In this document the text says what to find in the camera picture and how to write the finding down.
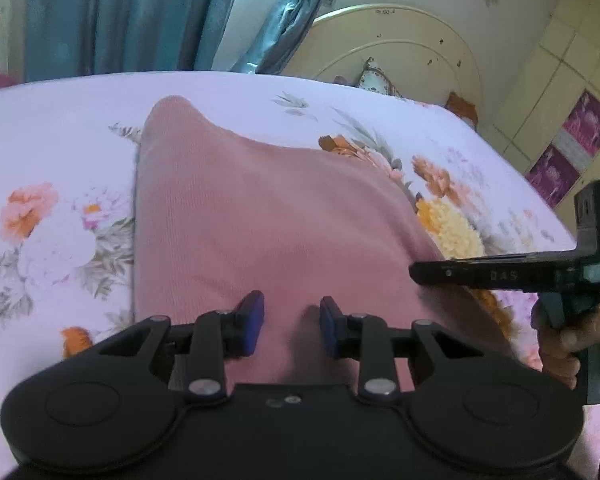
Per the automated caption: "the pink ribbed shirt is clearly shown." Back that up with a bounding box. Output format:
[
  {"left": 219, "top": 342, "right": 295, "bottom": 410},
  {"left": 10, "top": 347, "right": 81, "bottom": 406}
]
[{"left": 133, "top": 96, "right": 510, "bottom": 385}]

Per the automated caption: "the person's right hand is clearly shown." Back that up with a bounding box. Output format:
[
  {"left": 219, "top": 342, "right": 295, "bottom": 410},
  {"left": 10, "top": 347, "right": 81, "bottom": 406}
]
[{"left": 531, "top": 304, "right": 600, "bottom": 389}]

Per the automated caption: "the cream wardrobe with pink posters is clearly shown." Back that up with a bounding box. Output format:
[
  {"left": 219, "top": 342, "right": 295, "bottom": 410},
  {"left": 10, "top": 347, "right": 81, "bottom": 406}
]
[{"left": 481, "top": 0, "right": 600, "bottom": 214}]

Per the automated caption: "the floral white bed sheet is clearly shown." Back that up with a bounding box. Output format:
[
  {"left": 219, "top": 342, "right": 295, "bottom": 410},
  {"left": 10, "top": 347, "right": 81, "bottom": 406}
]
[{"left": 0, "top": 70, "right": 600, "bottom": 480}]

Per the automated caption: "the floral pillow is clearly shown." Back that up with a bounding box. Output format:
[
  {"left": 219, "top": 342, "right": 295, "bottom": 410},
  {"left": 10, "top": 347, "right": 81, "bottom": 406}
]
[{"left": 356, "top": 56, "right": 403, "bottom": 99}]

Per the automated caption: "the blue curtain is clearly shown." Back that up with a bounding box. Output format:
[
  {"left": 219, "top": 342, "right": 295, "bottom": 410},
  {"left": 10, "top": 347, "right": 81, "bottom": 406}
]
[{"left": 21, "top": 0, "right": 347, "bottom": 82}]

